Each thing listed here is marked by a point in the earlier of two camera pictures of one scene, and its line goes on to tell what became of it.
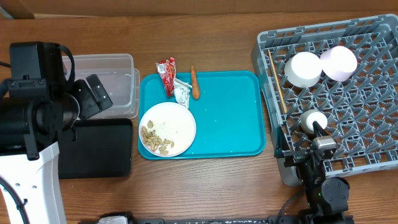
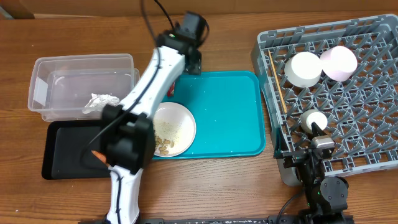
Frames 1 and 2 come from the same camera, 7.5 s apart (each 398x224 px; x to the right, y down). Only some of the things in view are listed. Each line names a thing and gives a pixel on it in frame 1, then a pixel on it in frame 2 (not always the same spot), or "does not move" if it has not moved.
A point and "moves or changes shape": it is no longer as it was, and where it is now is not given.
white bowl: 303,69 does not move
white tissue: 181,92 moves or changes shape
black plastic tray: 96,148 does not move
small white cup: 310,116 does not move
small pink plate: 338,63 does not move
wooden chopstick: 282,100 does not move
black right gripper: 295,157 does not move
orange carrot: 196,91 -> 101,157
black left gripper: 91,104 -> 194,66
